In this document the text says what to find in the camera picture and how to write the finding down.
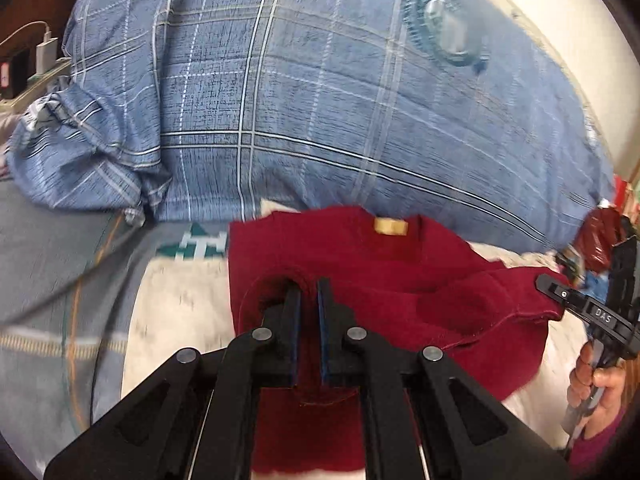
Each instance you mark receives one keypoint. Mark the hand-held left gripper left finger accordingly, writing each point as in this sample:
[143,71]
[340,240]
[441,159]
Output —
[292,340]

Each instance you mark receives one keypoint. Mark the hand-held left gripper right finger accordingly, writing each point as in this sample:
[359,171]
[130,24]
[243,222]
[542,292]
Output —
[325,340]

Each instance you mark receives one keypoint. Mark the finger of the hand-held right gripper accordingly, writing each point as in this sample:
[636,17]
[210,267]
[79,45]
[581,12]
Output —
[575,302]

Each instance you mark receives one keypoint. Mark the red knit sweater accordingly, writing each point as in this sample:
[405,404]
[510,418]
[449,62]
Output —
[400,280]

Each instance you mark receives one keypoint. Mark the person's right forearm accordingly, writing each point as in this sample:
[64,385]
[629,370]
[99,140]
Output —
[600,450]

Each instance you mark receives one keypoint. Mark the person's right hand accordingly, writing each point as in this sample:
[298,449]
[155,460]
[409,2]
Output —
[610,390]

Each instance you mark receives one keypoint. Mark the blue plastic bag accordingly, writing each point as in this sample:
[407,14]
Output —
[597,285]

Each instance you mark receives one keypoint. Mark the red plastic bag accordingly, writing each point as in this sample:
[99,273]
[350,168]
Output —
[602,235]

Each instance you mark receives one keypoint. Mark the blue plaid pillow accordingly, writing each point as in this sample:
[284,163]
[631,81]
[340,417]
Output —
[310,100]

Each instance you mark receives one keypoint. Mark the grey-blue bed sheet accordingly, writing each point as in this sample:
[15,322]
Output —
[55,270]

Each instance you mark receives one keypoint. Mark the white power strip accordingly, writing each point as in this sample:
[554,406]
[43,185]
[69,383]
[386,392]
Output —
[35,87]

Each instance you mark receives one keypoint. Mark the white charger plug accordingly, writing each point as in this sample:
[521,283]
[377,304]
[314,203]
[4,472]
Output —
[46,52]

